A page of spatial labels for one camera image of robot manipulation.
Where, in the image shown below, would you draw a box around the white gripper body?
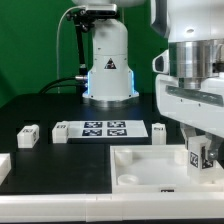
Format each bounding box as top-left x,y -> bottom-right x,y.
152,53 -> 224,138

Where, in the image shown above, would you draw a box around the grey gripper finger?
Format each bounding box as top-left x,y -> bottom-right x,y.
206,133 -> 223,160
180,123 -> 196,146

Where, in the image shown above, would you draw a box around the white square tabletop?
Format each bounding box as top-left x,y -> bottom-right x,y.
110,145 -> 224,193

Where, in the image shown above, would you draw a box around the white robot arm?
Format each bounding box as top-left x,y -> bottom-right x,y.
72,0 -> 224,161

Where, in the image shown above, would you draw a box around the paper sheet with tags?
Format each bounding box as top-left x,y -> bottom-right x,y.
69,120 -> 148,138

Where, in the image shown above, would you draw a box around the white left fence piece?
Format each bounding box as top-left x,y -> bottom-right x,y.
0,153 -> 11,185

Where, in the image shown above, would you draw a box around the white front fence rail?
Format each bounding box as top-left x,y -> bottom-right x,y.
0,192 -> 224,223

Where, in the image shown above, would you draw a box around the black camera on stand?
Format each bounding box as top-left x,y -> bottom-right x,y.
85,4 -> 118,18

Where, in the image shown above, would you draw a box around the black camera stand pole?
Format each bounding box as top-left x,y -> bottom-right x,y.
66,10 -> 94,75

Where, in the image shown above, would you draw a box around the black cables at base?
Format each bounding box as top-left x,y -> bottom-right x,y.
38,75 -> 90,95

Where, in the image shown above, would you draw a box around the grey cable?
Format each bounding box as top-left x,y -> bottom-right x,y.
55,4 -> 88,94

